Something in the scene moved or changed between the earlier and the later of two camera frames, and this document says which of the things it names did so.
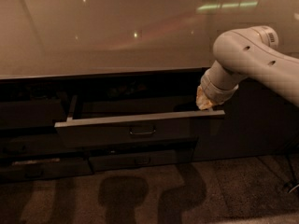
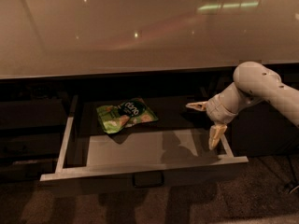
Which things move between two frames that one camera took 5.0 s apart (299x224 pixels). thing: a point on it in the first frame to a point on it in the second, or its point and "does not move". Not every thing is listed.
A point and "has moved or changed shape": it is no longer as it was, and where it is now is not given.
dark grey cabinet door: (260, 122) does not move
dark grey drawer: (37, 113) does not move
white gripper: (216, 94) to (219, 110)
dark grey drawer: (135, 122) has moved or changed shape
